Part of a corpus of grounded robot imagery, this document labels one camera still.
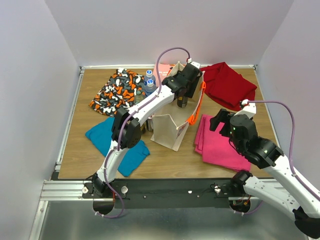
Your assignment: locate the dark can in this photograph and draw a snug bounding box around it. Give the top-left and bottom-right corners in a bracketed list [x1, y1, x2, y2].
[177, 96, 188, 109]

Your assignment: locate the Pocari Sweat bottle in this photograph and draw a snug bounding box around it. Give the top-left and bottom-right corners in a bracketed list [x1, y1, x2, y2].
[144, 69, 156, 86]
[144, 79, 157, 97]

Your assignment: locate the beige canvas tote bag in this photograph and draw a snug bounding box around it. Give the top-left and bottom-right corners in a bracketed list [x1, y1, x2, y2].
[151, 62, 206, 151]

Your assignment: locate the green glass bottle front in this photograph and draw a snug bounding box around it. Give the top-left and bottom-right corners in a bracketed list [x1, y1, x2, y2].
[134, 90, 145, 105]

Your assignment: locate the red bull can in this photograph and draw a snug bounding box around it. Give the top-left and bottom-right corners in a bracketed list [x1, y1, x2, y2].
[146, 116, 154, 132]

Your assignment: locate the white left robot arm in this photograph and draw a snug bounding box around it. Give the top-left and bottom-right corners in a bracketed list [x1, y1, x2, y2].
[91, 61, 203, 198]

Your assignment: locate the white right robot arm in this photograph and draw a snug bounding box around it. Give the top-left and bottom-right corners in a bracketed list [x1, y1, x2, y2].
[209, 109, 320, 239]

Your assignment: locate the light pink printed cloth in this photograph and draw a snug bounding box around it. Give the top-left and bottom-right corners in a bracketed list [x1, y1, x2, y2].
[158, 63, 175, 81]

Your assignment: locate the magenta folded cloth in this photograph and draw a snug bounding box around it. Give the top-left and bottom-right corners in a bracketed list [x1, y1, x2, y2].
[194, 114, 251, 172]

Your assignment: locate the dark red cloth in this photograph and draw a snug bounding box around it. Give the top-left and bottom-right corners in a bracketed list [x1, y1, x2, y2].
[200, 62, 257, 111]

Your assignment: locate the orange camouflage cloth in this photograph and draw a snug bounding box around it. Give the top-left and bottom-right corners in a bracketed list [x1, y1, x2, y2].
[89, 68, 145, 117]

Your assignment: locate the teal folded cloth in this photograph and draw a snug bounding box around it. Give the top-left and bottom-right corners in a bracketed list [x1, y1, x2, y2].
[85, 117, 150, 177]

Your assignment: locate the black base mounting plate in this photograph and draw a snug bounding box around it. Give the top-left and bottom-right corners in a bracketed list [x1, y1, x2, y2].
[82, 178, 261, 213]

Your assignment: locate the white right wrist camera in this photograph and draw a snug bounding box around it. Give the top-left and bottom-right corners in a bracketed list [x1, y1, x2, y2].
[235, 99, 257, 119]

